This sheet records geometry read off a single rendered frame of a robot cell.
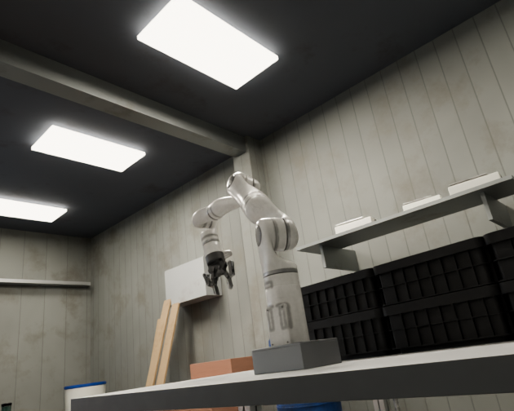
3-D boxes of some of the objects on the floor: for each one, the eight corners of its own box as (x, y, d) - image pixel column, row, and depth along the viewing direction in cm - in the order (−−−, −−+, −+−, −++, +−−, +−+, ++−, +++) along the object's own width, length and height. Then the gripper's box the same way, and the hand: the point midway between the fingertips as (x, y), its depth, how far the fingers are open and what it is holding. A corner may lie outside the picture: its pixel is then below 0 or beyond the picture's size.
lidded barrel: (114, 431, 654) (113, 379, 680) (73, 441, 609) (74, 385, 635) (95, 431, 692) (95, 382, 718) (55, 440, 647) (56, 387, 672)
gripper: (193, 260, 167) (202, 298, 159) (223, 243, 163) (235, 281, 155) (204, 264, 173) (214, 301, 165) (234, 248, 169) (245, 285, 161)
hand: (223, 288), depth 161 cm, fingers open, 5 cm apart
